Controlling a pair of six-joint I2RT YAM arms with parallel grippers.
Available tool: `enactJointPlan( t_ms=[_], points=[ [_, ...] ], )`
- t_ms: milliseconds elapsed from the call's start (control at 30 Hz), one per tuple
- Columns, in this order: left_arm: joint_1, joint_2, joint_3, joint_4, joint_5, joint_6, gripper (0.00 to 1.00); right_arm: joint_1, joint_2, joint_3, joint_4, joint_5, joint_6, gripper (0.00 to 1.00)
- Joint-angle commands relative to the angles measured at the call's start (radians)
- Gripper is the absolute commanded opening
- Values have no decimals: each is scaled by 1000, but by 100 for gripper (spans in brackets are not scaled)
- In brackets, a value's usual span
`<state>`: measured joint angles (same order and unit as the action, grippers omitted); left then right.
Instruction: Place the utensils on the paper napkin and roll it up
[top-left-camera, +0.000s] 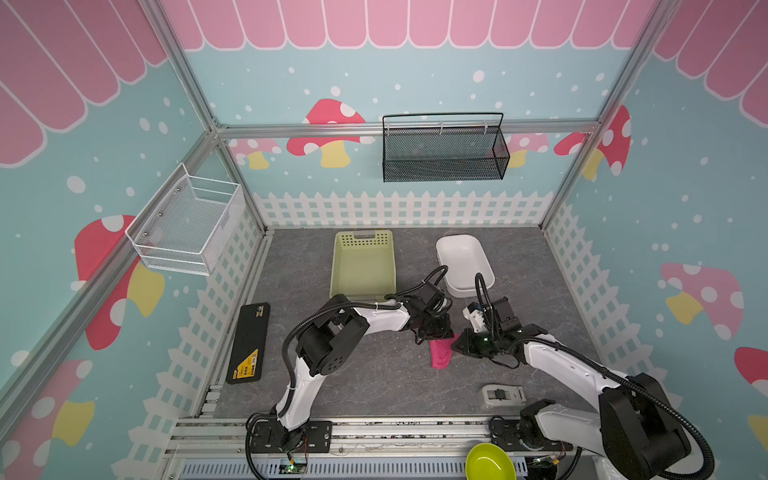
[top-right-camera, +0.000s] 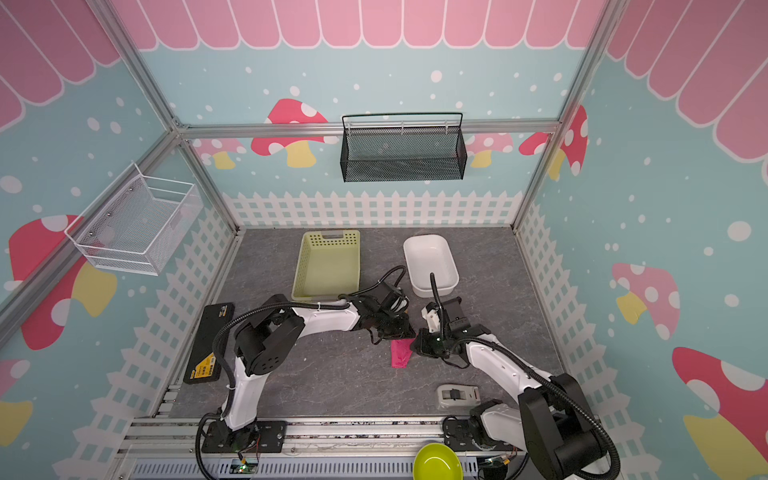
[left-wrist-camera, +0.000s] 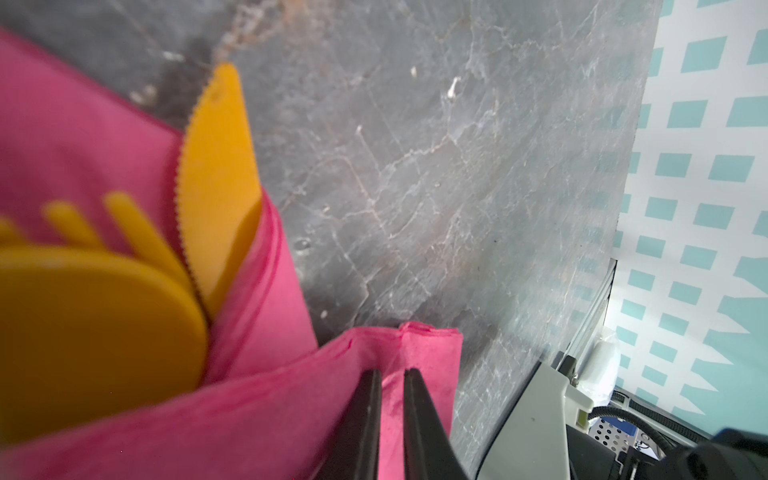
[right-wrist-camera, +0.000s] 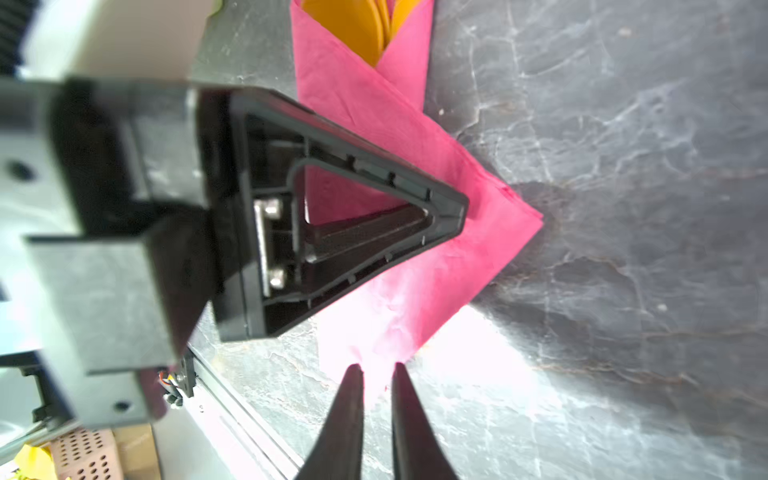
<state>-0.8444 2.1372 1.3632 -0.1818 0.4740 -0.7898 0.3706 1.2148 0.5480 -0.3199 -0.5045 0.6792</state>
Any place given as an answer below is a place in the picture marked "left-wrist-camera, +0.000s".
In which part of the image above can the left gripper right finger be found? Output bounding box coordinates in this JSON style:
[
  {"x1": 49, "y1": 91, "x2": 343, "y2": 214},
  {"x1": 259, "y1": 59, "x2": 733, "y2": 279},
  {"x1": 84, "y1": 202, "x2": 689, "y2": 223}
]
[{"x1": 403, "y1": 368, "x2": 468, "y2": 480}]

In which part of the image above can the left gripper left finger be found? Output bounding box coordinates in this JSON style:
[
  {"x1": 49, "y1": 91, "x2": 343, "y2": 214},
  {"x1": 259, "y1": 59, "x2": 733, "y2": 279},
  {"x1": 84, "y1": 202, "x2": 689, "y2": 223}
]
[{"x1": 315, "y1": 370, "x2": 382, "y2": 480}]

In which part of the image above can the pink paper napkin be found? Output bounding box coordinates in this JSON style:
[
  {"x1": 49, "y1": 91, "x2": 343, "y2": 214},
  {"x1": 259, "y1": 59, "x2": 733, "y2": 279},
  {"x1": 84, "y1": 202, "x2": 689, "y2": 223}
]
[{"x1": 1, "y1": 31, "x2": 464, "y2": 479}]

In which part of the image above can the orange chopstick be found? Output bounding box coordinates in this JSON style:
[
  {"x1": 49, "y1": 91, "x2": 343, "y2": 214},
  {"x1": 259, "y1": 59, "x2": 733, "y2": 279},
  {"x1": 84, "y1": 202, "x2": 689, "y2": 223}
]
[
  {"x1": 0, "y1": 190, "x2": 193, "y2": 295},
  {"x1": 174, "y1": 63, "x2": 262, "y2": 319}
]

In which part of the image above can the orange spoon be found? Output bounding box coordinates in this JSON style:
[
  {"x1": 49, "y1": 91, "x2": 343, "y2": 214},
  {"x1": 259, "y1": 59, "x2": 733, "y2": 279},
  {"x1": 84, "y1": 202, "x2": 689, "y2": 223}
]
[{"x1": 1, "y1": 246, "x2": 208, "y2": 444}]

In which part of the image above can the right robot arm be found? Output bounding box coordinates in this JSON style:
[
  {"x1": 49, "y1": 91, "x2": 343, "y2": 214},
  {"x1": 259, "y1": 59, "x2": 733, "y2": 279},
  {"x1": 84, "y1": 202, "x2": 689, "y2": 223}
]
[{"x1": 565, "y1": 406, "x2": 767, "y2": 479}]

